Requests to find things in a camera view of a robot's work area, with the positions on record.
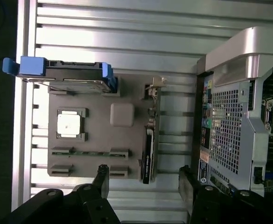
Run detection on green RAM stick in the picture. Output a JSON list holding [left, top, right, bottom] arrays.
[[52, 151, 127, 156]]

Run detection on grey parts rack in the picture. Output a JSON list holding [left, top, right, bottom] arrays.
[[47, 74, 167, 185]]

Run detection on open black PC case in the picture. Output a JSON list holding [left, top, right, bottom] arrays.
[[196, 26, 273, 199]]

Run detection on silver CPU chip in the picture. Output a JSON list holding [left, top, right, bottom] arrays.
[[57, 113, 83, 139]]

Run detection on hard disk with blue carrier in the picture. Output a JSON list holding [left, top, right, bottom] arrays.
[[2, 56, 118, 94]]

